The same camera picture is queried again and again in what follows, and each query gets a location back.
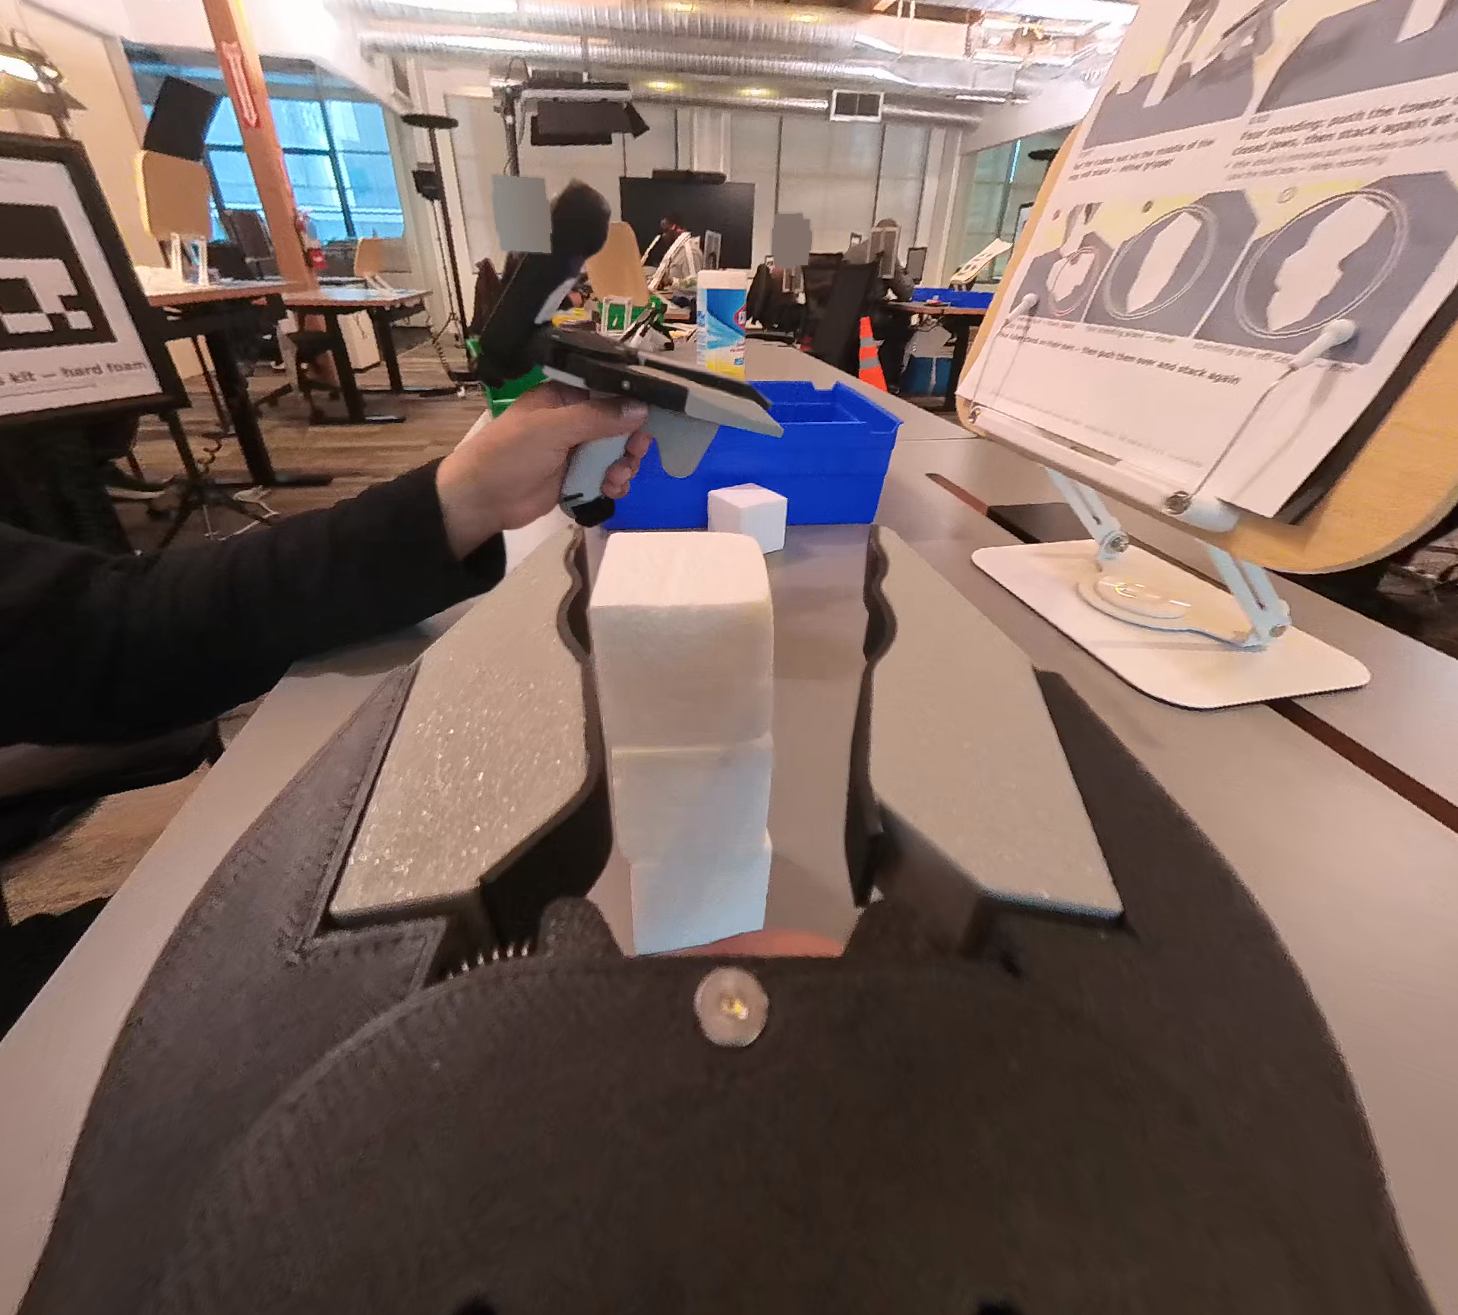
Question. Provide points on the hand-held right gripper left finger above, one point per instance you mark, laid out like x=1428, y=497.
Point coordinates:
x=482, y=772

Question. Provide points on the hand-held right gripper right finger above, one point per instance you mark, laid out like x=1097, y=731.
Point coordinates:
x=980, y=781

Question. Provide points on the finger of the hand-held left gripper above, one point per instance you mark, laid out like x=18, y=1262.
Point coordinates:
x=706, y=411

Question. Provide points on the white hard foam cube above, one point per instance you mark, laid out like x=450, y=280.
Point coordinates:
x=696, y=791
x=701, y=901
x=745, y=520
x=684, y=622

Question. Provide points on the person's left forearm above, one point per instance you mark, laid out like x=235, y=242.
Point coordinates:
x=229, y=622

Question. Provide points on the person's left hand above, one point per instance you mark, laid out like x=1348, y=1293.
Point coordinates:
x=513, y=473

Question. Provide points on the green plastic bin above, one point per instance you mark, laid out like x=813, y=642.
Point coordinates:
x=513, y=389

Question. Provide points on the disinfecting wipes canister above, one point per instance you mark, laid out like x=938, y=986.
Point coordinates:
x=719, y=328

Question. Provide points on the small wooden board stand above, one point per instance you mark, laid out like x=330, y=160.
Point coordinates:
x=619, y=263
x=368, y=257
x=171, y=201

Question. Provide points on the large blue plastic bin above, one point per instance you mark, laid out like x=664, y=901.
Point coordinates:
x=817, y=473

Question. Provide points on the orange traffic cone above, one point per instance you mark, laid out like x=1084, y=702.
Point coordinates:
x=870, y=364

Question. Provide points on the black studio light panel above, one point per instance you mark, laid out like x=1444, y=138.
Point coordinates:
x=583, y=125

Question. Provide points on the wooden desk with black legs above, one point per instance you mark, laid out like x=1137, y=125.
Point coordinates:
x=352, y=297
x=229, y=287

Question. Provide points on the small blue bin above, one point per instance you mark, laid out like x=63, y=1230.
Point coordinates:
x=955, y=297

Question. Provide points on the black chair armrest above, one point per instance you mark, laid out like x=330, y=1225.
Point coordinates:
x=87, y=772

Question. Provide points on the printed instruction sheet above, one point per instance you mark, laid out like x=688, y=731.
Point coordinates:
x=1250, y=368

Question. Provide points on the black framed sign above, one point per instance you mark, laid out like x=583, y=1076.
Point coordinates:
x=68, y=311

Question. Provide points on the black wall screen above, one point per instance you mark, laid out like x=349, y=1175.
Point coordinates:
x=684, y=210

